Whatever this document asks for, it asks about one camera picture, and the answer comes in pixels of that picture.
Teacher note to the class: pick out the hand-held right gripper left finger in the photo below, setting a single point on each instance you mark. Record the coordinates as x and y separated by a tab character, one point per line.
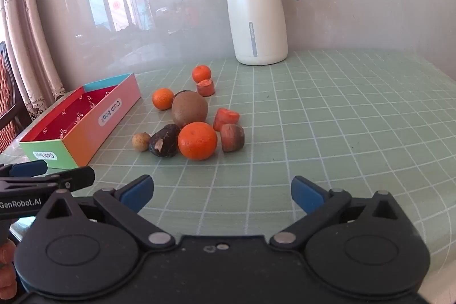
137	192

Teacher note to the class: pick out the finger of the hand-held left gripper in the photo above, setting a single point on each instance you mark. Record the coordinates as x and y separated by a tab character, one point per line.
76	177
28	168

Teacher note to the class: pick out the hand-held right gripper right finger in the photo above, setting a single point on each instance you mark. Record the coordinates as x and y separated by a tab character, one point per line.
308	193

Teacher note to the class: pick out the colourful cardboard box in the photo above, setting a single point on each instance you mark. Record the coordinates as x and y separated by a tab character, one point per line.
85	118

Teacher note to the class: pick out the small mandarin orange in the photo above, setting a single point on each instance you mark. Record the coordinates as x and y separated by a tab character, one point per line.
201	73
162	99

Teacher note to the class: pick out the person's left hand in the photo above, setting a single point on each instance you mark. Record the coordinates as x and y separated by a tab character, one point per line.
6	268

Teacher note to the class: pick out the small tan longan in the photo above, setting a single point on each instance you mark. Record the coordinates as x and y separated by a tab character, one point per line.
141	142

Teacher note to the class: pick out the dark shrivelled fruit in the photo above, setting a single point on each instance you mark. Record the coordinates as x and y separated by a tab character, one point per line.
164	142

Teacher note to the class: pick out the green checked tablecloth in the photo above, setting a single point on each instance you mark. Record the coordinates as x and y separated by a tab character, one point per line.
320	129

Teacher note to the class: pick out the large mandarin orange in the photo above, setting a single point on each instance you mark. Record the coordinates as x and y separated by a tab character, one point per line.
197	141

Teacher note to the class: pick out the brownish carrot piece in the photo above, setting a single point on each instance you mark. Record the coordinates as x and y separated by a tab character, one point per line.
232	137

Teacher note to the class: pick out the brown kiwi fruit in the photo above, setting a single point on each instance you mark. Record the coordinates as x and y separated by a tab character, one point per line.
190	110

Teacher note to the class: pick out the orange carrot piece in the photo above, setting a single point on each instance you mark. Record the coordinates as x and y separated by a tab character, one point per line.
206	88
225	118

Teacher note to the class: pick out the beige curtain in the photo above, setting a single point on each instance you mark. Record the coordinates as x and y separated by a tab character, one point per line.
28	40

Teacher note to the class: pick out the white and blue thermos jug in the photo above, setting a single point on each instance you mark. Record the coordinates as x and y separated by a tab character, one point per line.
256	15

